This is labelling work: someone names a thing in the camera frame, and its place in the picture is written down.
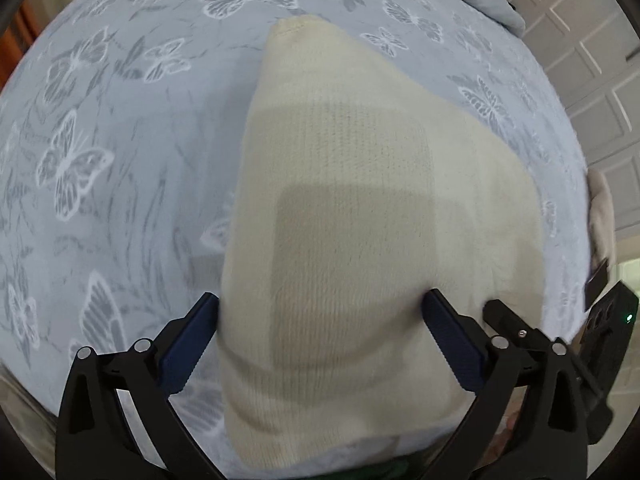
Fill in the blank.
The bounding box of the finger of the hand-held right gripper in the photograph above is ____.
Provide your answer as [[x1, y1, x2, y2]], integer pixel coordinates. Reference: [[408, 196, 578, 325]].
[[482, 299, 555, 350]]

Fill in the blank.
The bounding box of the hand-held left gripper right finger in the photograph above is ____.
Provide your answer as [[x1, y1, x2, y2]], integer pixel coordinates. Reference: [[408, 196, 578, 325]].
[[422, 287, 588, 480]]

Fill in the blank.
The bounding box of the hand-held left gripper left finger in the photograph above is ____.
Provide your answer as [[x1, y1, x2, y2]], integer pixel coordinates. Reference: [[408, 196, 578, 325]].
[[55, 291, 221, 480]]

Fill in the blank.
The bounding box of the cream cardigan with red buttons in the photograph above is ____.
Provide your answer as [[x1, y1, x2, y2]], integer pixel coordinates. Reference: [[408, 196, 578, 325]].
[[217, 16, 548, 472]]

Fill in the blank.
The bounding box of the black flat object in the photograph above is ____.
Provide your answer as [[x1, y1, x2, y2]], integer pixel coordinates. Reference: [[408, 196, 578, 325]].
[[584, 258, 611, 307]]

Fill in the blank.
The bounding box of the green garment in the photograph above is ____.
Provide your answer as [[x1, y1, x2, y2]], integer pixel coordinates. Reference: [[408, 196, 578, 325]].
[[350, 454, 432, 480]]

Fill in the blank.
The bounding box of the cream fluffy cloth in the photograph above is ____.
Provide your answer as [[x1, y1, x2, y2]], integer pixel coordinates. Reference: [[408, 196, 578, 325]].
[[587, 167, 619, 272]]

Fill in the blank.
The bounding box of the bed with butterfly print sheet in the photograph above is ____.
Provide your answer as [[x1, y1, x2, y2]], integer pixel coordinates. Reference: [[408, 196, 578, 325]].
[[0, 0, 592, 466]]

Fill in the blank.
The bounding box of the white panelled wardrobe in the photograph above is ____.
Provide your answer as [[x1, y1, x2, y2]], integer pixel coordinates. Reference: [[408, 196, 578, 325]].
[[500, 0, 640, 232]]

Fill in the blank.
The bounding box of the beige and orange curtain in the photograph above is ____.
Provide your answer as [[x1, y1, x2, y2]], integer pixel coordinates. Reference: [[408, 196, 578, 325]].
[[0, 5, 42, 92]]

